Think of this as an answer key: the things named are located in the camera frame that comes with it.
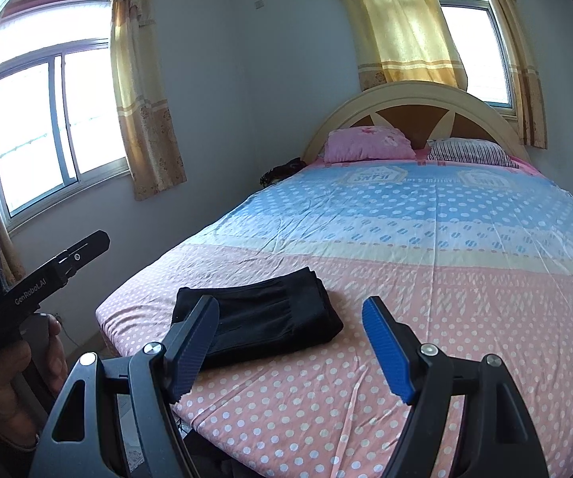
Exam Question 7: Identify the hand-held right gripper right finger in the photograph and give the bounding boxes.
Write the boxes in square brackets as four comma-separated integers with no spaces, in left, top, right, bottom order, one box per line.
[361,296,549,478]

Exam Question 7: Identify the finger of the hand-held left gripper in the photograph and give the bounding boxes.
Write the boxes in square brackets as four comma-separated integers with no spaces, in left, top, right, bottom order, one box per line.
[55,230,110,284]

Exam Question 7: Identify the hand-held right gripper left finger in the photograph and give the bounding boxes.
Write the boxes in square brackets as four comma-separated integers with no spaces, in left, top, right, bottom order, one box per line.
[30,295,220,478]

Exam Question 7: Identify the black pants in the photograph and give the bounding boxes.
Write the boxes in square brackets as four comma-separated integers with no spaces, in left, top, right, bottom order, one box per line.
[171,266,344,372]

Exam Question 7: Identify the person's left hand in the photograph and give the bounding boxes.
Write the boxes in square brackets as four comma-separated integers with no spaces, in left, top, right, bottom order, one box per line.
[0,315,67,451]

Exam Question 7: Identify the bed with polka dot sheet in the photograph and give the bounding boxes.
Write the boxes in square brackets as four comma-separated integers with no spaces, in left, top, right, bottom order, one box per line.
[94,152,573,478]

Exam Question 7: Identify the sliding glass window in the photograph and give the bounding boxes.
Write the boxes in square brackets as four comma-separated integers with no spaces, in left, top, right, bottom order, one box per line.
[421,0,516,110]
[0,0,130,232]

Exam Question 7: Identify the yellow floral curtain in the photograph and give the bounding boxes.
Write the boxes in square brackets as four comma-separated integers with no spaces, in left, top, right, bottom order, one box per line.
[468,0,549,150]
[327,0,469,93]
[110,0,188,202]

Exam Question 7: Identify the dark cloth bundle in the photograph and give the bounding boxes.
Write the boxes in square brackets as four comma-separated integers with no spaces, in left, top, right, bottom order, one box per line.
[259,157,308,188]

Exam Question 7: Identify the pink pillow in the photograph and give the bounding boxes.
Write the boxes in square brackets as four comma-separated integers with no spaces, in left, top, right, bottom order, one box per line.
[324,126,418,164]

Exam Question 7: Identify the striped pillow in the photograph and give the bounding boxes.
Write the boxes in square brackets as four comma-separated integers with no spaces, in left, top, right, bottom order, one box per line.
[426,138,516,168]

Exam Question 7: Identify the cream arched wooden headboard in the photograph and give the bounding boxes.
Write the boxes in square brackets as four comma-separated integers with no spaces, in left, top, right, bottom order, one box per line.
[302,82,531,163]

